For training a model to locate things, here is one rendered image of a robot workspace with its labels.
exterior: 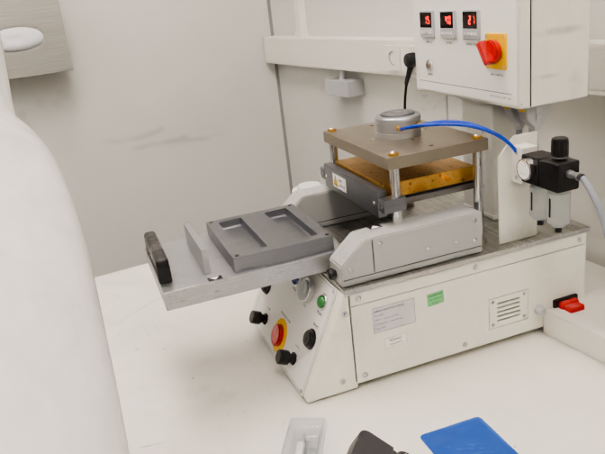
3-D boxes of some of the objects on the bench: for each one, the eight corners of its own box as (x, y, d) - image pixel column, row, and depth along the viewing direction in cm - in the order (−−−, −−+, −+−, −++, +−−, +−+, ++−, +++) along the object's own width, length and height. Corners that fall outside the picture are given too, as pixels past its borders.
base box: (476, 258, 150) (474, 186, 145) (598, 328, 117) (601, 237, 111) (250, 318, 135) (238, 240, 129) (315, 418, 102) (302, 317, 96)
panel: (252, 321, 133) (278, 233, 130) (302, 396, 106) (338, 289, 103) (243, 319, 132) (269, 231, 129) (292, 395, 106) (327, 287, 102)
